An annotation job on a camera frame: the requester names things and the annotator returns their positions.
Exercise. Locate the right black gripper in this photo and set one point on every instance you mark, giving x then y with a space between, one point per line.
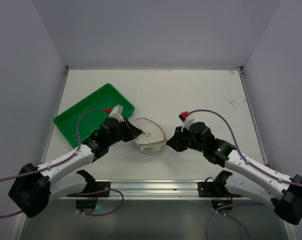
181 139

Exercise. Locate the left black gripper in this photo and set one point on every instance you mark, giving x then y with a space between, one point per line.
126 128

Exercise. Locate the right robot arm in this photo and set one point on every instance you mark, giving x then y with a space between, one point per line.
259 182

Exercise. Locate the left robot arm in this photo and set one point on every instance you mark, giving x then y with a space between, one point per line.
37 186

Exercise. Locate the green plastic tray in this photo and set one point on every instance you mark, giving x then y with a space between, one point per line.
106 96

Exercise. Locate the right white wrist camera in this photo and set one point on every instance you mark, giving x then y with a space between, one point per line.
187 120

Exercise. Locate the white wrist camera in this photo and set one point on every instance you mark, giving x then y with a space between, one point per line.
187 120
115 112

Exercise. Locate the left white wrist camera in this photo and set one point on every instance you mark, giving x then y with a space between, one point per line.
115 112

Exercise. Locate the aluminium front rail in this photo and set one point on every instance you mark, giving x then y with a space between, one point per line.
156 189

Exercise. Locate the right black base bracket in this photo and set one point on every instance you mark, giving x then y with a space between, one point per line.
215 188

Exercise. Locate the black base bracket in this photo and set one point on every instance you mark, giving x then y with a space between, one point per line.
98 189
215 188

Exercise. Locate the left black base bracket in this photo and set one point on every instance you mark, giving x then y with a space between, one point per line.
98 189

